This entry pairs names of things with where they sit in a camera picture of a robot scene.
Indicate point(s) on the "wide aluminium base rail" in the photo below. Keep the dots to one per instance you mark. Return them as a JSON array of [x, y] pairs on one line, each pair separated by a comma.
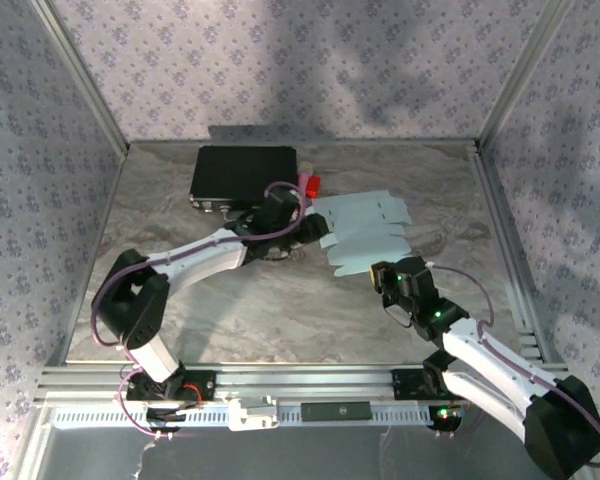
[[305, 382]]

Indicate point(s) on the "light blue paper box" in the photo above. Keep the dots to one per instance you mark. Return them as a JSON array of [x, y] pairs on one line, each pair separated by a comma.
[[365, 235]]

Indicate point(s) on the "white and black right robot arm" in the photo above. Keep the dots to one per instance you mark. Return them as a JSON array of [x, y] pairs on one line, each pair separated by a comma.
[[490, 370]]

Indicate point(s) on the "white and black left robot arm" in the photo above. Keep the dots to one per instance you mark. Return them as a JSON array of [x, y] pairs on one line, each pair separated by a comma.
[[200, 255]]

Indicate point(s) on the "small black rectangular device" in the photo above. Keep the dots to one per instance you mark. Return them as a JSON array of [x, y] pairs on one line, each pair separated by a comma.
[[335, 411]]

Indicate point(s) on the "aluminium frame rail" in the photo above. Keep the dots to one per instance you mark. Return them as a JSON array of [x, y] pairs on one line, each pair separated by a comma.
[[380, 142], [510, 250], [94, 250]]

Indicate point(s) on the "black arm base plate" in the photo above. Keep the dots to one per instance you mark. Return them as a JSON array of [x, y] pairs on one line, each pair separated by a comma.
[[405, 382], [205, 385]]

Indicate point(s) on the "white printed plastic part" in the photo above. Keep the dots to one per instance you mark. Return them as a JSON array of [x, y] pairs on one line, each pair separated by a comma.
[[245, 417]]

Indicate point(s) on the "red block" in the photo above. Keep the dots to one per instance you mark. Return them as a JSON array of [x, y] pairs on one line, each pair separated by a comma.
[[314, 186]]

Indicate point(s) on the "controller board with lit LED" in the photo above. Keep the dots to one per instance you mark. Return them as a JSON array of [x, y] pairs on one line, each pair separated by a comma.
[[445, 417]]

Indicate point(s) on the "controller board without lit LED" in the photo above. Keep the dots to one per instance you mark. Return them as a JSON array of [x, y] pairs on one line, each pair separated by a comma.
[[162, 415]]

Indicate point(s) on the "aluminium frame post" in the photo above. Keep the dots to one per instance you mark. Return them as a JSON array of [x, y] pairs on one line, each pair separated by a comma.
[[81, 75], [525, 75]]

